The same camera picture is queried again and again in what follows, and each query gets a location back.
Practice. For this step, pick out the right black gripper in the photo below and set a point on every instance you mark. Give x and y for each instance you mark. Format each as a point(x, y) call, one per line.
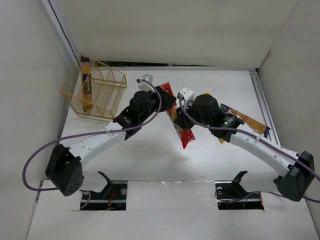
point(182, 120)

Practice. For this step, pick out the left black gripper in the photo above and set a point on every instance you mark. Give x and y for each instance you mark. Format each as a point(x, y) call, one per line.
point(164, 96)

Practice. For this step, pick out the red spaghetti bag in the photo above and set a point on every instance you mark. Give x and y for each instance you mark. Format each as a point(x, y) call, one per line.
point(180, 122)

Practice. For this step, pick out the navy label spaghetti bag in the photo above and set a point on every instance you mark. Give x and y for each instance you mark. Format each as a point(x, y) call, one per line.
point(86, 83)

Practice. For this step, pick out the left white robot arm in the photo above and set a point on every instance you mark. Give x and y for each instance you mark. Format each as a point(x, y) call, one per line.
point(66, 165)

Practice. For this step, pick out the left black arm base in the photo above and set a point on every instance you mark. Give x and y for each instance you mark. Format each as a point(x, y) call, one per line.
point(112, 197)

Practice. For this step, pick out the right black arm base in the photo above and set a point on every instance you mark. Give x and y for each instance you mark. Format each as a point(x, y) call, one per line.
point(231, 195)

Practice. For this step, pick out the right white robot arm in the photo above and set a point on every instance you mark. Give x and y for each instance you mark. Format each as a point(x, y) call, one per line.
point(296, 171)

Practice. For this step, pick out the yellow spaghetti bag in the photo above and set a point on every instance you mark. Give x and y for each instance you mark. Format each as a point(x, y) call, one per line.
point(220, 140)

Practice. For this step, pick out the blue patterned spaghetti bag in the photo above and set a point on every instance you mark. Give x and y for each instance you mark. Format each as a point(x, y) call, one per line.
point(259, 127)

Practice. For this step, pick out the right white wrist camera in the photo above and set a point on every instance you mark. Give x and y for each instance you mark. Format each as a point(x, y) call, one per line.
point(187, 97)

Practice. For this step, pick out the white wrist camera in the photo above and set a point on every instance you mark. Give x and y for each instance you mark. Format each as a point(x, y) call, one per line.
point(187, 97)
point(144, 83)

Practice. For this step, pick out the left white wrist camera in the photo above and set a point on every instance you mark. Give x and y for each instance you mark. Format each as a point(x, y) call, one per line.
point(144, 83)

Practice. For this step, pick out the yellow wire mesh basket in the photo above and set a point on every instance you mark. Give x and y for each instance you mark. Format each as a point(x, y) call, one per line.
point(108, 86)

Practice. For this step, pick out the aluminium rail right edge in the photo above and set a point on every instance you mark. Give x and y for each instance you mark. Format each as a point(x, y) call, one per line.
point(262, 101)

